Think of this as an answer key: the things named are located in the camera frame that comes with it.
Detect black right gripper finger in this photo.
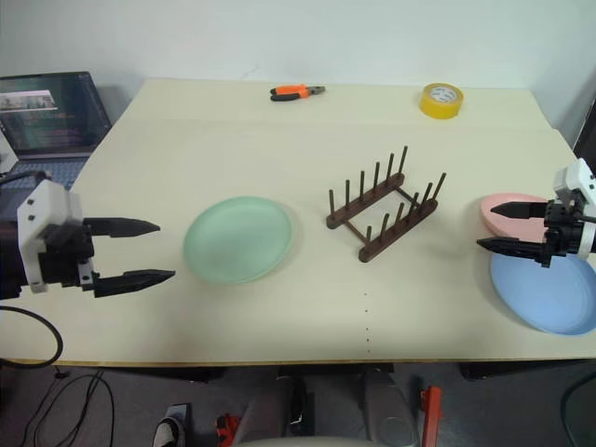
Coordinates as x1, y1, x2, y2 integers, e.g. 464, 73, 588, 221
491, 199, 551, 221
476, 236, 554, 269

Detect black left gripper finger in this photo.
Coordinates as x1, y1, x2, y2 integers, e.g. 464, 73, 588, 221
91, 268, 177, 300
86, 216, 162, 239

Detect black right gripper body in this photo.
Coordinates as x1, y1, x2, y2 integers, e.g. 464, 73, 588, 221
541, 197, 589, 270

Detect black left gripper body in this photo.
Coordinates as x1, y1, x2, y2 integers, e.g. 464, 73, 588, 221
39, 217, 102, 293

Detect pink plate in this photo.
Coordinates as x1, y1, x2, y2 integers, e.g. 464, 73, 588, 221
479, 194, 551, 240

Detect blue plate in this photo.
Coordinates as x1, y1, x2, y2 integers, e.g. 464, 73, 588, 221
489, 252, 596, 337

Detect green plate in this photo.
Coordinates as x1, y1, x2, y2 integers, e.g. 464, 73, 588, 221
183, 196, 294, 286

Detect brown wooden dish rack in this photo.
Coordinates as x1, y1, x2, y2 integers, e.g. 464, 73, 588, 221
325, 144, 449, 264

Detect black panel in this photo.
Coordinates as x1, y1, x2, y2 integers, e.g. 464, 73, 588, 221
573, 83, 596, 162

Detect open grey laptop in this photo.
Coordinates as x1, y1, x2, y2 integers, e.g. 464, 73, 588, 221
0, 71, 115, 192

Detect yellow tape roll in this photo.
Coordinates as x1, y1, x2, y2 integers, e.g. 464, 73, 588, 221
419, 82, 465, 120

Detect black grey floor pedal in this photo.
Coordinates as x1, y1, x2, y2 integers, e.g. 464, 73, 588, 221
153, 402, 194, 447

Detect small red object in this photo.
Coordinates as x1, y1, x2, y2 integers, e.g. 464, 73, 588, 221
214, 413, 240, 441

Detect orange metal stand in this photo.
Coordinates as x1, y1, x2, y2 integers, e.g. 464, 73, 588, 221
418, 385, 444, 447

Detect grey rounded shape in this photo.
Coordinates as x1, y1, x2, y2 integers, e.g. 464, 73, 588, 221
360, 370, 421, 447

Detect orange black pliers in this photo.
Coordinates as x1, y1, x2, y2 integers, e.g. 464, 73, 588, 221
268, 83, 326, 103

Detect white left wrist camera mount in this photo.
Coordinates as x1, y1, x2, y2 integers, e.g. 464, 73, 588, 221
17, 179, 86, 295

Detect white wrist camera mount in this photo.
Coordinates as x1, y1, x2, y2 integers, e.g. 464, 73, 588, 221
17, 179, 86, 295
552, 157, 596, 256

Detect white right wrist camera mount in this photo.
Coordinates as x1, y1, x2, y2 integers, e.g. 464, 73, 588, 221
552, 157, 596, 256

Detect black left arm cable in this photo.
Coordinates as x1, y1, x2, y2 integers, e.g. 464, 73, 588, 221
0, 169, 64, 372

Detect black table frame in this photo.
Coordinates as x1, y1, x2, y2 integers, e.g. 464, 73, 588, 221
0, 358, 596, 385

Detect thin black floor cable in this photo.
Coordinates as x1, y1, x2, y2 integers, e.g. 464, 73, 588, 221
12, 367, 116, 447

